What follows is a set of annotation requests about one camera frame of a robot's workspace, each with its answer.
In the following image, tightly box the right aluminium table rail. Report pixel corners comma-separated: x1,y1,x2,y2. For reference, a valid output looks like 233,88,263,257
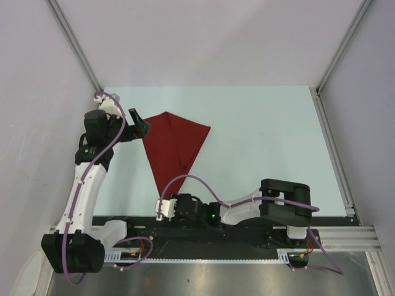
310,88,358,217

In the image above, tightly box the purple cable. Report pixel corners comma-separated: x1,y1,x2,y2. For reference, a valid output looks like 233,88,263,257
156,174,345,276
63,91,153,284

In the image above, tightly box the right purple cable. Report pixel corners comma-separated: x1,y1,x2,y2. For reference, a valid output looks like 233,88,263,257
156,174,345,276

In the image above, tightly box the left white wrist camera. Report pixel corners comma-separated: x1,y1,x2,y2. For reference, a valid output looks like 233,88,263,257
94,92,122,118

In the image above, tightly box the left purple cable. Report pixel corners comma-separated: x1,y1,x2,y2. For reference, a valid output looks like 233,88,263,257
63,91,153,284

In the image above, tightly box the left white cable duct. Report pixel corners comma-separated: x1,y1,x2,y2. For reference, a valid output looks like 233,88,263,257
104,250,141,264

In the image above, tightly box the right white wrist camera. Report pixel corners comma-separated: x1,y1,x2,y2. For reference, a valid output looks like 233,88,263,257
155,199,177,221

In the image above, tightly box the white cable duct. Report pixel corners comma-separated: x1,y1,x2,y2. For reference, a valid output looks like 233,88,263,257
104,250,141,264
277,249,312,263

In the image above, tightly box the front aluminium extrusion rail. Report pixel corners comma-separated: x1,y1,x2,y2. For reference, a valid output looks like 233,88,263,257
314,226,381,252

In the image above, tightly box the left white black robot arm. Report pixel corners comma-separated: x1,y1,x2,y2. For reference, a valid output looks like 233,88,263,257
41,109,151,274

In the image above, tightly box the dark red cloth napkin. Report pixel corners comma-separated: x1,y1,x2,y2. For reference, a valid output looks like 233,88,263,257
143,112,210,199

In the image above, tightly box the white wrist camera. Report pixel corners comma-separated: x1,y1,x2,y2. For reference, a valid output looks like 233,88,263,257
94,92,122,118
155,199,177,221

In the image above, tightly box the left aluminium frame post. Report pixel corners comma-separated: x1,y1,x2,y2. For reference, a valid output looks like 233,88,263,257
46,0,102,91

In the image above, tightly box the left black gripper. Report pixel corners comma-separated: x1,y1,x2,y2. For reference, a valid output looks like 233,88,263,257
104,109,150,146

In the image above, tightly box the right aluminium frame post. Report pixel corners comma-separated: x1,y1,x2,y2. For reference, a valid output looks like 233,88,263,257
315,0,375,94

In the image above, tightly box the right white cable duct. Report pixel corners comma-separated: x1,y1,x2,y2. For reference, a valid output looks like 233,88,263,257
277,249,312,263

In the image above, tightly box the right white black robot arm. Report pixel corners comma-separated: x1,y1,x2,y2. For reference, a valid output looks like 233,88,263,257
163,179,318,247

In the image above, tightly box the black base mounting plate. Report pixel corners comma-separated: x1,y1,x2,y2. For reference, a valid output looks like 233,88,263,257
92,215,362,260

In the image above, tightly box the aluminium frame post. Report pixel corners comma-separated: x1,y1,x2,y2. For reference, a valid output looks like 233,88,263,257
315,0,375,94
46,0,102,91

